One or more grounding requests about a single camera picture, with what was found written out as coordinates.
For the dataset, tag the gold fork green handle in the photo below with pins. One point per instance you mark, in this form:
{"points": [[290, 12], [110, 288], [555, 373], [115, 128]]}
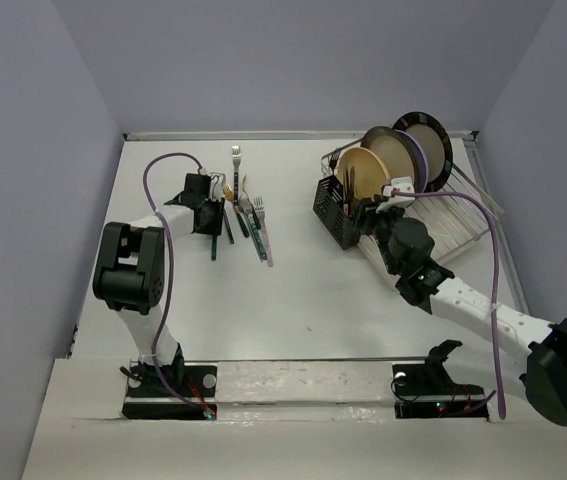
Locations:
{"points": [[229, 194]]}

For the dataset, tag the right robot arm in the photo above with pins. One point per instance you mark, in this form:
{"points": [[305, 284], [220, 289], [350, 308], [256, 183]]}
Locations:
{"points": [[405, 247]]}

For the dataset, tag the black utensil caddy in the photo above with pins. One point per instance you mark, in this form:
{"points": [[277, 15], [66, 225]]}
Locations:
{"points": [[328, 206]]}

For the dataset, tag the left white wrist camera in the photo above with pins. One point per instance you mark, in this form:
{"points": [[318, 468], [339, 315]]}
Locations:
{"points": [[217, 183]]}

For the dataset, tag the yellow plate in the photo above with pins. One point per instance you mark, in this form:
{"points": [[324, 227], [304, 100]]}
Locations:
{"points": [[370, 172]]}

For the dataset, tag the black patterned plate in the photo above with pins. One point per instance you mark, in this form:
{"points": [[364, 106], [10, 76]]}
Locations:
{"points": [[434, 140]]}

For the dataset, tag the black handled knife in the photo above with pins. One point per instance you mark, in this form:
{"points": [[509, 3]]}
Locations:
{"points": [[353, 173]]}

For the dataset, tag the black handled fork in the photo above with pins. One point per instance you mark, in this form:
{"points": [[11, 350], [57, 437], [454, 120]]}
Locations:
{"points": [[333, 160]]}

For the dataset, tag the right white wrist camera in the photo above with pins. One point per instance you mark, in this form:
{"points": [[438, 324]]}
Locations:
{"points": [[399, 189]]}

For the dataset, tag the purple plate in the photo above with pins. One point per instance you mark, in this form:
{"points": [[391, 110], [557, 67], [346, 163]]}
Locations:
{"points": [[421, 158]]}

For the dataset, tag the grey marbled handle knife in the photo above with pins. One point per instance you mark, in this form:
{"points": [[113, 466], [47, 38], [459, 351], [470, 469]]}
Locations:
{"points": [[228, 228]]}

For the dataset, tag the pink handled knife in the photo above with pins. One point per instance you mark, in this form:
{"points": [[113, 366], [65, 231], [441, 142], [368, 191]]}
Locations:
{"points": [[348, 190]]}

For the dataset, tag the brown rimmed beige plate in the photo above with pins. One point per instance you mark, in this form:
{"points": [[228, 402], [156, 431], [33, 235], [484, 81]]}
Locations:
{"points": [[393, 150]]}

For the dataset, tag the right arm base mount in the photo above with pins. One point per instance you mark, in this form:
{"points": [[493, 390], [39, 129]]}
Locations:
{"points": [[425, 390]]}

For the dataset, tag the clear drain tray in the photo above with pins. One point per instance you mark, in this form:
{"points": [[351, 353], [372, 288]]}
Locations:
{"points": [[455, 224]]}

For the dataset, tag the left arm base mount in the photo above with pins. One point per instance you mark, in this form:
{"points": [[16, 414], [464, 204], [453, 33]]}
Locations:
{"points": [[190, 399]]}

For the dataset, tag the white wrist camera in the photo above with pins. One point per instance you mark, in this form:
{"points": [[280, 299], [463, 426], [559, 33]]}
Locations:
{"points": [[399, 189], [217, 183]]}

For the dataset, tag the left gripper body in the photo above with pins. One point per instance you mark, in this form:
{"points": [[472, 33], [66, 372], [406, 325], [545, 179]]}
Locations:
{"points": [[214, 217]]}

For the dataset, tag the wire dish rack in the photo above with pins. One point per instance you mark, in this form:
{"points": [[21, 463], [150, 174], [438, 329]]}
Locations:
{"points": [[459, 184]]}

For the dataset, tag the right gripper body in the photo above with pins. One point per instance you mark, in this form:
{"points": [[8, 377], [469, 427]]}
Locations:
{"points": [[379, 224]]}

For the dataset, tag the green marbled handle knife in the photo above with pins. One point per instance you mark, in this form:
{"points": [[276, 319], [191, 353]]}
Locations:
{"points": [[214, 247]]}

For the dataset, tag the silver fork black handle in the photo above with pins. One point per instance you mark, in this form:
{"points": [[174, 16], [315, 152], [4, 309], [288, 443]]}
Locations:
{"points": [[236, 161]]}

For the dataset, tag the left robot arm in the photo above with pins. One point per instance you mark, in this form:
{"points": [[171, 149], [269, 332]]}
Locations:
{"points": [[133, 272]]}

